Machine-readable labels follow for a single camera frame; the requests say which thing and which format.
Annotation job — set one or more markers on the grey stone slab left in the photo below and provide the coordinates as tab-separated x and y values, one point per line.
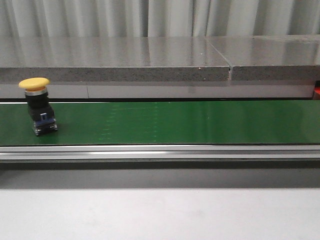
111	59

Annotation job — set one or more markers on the grey stone slab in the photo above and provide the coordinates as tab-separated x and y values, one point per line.
292	58
111	59

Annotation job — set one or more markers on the green conveyor belt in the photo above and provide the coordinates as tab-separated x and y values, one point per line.
174	122

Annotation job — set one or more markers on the grey stone slab right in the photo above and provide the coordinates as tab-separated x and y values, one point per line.
292	58

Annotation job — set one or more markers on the red plastic tray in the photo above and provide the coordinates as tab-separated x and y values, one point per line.
316	92

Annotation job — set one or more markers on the grey pleated curtain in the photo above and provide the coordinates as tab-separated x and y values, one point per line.
158	18

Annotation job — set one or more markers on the aluminium conveyor side rail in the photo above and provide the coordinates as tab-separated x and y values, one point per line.
158	153

